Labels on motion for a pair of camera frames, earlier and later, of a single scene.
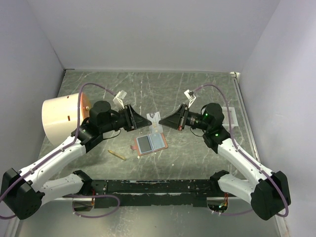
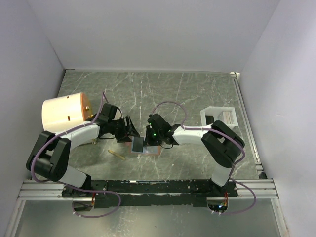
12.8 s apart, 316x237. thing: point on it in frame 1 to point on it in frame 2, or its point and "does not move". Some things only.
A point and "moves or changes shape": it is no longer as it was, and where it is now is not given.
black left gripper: x=133 y=120 to x=129 y=130
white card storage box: x=234 y=121 does not move
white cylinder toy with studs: x=59 y=116 does not move
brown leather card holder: x=149 y=143 moves or changes shape
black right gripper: x=175 y=120 to x=148 y=141
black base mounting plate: x=154 y=193 does not move
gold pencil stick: x=117 y=155 does not move
